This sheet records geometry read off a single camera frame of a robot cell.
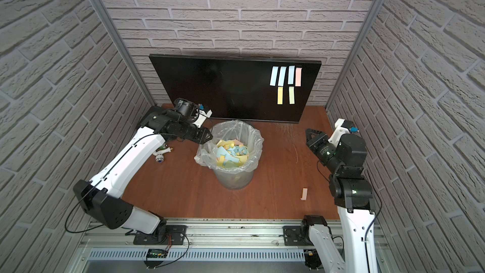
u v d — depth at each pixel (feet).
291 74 2.15
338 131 1.79
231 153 2.73
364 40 2.81
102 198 1.28
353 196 1.32
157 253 2.35
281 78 2.15
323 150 1.71
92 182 1.36
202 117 2.18
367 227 1.26
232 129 2.62
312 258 2.31
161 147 1.70
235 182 2.50
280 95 2.38
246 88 2.92
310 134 2.03
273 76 2.15
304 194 2.68
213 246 2.37
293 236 2.39
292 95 2.38
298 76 2.12
